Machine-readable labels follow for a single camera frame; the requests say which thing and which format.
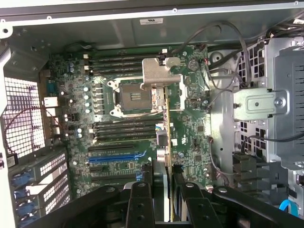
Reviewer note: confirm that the long black expansion slot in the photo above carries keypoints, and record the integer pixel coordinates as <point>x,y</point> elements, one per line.
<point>114,178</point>
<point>111,147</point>

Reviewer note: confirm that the blue slot clip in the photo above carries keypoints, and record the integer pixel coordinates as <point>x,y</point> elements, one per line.
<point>25,210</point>
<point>21,179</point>

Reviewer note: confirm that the thin locking lever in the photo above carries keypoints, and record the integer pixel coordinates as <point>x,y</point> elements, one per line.
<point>99,76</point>

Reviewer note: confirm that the blue expansion slot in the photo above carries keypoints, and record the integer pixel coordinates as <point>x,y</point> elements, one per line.
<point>111,158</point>

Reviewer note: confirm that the silver disk bay cage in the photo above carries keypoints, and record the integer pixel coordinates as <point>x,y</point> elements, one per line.
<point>261,104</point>

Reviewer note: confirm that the silver coin cell battery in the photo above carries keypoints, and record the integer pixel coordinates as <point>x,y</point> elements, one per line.
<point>194,64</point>

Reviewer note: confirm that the black disk connector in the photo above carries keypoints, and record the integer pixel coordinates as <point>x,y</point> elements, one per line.
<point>247,171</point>

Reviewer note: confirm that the black RAM slot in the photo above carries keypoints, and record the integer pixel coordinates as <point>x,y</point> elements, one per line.
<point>118,59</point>
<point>118,65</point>
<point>123,134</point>
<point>118,71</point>
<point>118,53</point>
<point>123,122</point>
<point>123,128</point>

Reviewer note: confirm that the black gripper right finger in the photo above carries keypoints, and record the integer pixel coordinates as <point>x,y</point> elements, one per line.
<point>202,211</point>

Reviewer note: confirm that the short black expansion slot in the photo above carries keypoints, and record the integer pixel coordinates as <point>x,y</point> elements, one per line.
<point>97,169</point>

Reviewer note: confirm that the green motherboard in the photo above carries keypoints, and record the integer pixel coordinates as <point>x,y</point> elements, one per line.
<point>190,123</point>

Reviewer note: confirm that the white case label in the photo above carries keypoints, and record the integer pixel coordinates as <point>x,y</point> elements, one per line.
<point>152,21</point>

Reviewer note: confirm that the black intrusion switch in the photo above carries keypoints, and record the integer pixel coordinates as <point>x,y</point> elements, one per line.
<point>12,161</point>

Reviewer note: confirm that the silver network port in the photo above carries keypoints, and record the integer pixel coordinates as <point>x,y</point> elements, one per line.
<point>51,102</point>

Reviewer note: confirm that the open black PC case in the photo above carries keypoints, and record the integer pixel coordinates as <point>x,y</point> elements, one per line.
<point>166,31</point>

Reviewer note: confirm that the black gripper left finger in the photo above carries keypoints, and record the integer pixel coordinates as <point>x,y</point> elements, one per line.
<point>140,211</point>

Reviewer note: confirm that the blue serial port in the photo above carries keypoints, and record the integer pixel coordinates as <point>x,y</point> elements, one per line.
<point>51,86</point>

